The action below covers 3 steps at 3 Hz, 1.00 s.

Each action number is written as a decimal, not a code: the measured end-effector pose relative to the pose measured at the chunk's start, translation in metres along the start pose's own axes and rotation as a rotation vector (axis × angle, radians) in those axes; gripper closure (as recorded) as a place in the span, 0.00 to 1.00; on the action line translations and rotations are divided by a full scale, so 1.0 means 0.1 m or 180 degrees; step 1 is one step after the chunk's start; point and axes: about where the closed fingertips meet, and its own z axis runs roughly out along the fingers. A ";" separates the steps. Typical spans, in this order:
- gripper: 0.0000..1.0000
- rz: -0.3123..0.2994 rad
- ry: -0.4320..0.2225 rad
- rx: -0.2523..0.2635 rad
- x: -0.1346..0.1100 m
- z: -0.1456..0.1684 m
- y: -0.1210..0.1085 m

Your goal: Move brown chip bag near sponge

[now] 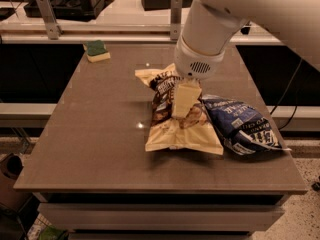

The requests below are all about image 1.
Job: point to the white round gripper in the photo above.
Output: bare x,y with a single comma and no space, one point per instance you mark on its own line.
194,65

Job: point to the brown sea salt chip bag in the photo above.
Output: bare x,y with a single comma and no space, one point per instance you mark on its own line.
194,132

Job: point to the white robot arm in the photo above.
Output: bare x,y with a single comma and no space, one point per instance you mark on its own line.
211,24

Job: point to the blue chip bag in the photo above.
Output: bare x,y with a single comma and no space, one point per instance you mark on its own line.
242,128

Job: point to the green and yellow sponge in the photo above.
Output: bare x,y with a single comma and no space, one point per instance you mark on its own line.
96,51

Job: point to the green bag under table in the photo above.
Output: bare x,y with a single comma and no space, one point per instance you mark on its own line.
51,233

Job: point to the black tray on counter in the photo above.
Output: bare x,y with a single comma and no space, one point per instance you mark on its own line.
78,10

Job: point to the grey drawer cabinet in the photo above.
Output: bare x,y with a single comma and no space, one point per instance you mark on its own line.
161,218

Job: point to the middle metal rail bracket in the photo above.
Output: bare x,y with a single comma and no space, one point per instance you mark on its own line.
175,19

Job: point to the metal rail bracket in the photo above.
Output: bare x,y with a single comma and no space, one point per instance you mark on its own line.
52,28
175,19

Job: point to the left metal rail bracket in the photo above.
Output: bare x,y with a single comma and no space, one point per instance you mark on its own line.
52,28

